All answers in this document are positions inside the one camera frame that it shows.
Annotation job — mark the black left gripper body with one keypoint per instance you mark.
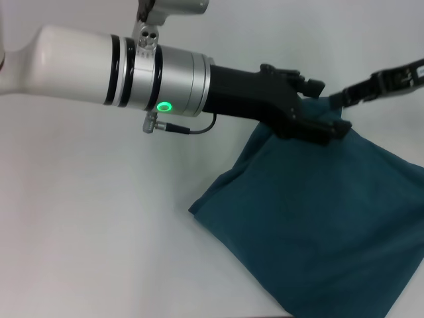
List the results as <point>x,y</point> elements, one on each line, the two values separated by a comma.
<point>251,96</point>

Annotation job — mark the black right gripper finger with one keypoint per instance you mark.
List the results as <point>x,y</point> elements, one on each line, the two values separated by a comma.
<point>351,94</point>

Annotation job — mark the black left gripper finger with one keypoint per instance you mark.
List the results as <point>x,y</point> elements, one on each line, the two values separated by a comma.
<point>304,83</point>
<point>314,130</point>

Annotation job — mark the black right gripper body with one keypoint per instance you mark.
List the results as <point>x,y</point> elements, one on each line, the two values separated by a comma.
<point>401,77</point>

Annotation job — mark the teal T-shirt with white print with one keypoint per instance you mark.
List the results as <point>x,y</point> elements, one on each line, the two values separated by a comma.
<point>314,215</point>

